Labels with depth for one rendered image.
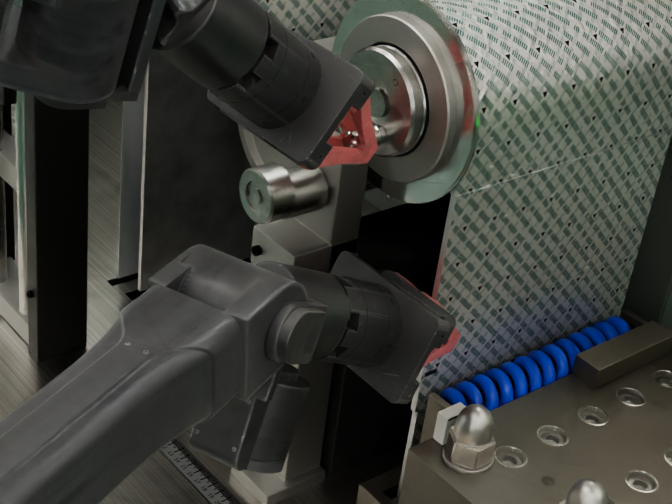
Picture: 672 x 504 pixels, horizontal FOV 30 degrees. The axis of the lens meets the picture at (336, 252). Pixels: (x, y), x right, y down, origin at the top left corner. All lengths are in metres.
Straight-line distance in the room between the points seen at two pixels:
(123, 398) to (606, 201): 0.48
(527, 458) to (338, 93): 0.31
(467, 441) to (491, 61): 0.26
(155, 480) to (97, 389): 0.42
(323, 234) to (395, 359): 0.12
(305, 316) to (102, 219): 0.70
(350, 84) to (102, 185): 0.73
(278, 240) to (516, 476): 0.23
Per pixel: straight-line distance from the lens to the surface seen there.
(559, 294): 1.00
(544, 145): 0.89
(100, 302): 1.24
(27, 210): 1.09
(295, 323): 0.69
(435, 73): 0.82
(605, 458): 0.93
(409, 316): 0.83
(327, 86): 0.75
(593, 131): 0.93
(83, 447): 0.61
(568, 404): 0.97
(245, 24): 0.70
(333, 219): 0.89
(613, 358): 1.00
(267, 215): 0.86
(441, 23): 0.82
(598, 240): 1.01
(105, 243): 1.33
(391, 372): 0.83
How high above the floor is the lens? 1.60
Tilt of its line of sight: 31 degrees down
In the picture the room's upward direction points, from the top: 8 degrees clockwise
